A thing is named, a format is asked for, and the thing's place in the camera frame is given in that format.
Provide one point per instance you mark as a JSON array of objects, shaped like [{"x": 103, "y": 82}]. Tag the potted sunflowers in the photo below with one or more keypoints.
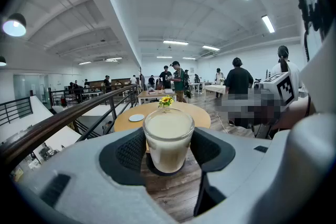
[{"x": 166, "y": 101}]

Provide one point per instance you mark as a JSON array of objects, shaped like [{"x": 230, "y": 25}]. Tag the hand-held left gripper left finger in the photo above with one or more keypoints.
[{"x": 78, "y": 186}]

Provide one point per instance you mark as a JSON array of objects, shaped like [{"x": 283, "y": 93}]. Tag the coat stand with clothes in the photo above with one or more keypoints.
[{"x": 141, "y": 81}]

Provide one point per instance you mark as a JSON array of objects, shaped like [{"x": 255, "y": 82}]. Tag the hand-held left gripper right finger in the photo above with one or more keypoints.
[{"x": 236, "y": 165}]

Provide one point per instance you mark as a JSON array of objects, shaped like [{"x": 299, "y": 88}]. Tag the black pendant lamp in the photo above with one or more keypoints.
[
  {"x": 2, "y": 60},
  {"x": 15, "y": 21}
]

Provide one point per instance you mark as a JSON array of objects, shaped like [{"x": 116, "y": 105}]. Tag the black metal balcony railing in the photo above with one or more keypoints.
[{"x": 50, "y": 97}]

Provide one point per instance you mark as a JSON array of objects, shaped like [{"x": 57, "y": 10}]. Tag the long ceiling light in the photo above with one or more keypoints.
[
  {"x": 175, "y": 42},
  {"x": 268, "y": 24},
  {"x": 210, "y": 48}
]

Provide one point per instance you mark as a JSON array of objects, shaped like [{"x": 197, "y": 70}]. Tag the person's right forearm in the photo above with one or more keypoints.
[{"x": 296, "y": 116}]

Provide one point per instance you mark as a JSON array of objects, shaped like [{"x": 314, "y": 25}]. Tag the glass of milk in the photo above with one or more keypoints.
[{"x": 168, "y": 144}]

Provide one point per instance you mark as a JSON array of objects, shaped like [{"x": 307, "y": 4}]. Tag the long pale table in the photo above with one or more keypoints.
[{"x": 215, "y": 88}]

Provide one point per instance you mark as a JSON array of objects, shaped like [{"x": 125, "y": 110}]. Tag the white book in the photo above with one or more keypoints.
[{"x": 168, "y": 91}]

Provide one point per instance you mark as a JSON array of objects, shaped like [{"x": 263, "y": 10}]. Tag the white saucer plate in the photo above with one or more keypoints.
[{"x": 136, "y": 118}]

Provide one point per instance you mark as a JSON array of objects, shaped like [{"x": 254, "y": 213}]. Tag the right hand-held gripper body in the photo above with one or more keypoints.
[{"x": 284, "y": 86}]

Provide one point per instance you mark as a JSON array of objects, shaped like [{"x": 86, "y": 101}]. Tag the rectangular wooden table white legs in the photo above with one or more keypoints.
[{"x": 155, "y": 95}]

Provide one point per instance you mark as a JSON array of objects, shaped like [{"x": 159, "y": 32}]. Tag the black round coaster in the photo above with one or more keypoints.
[{"x": 151, "y": 169}]

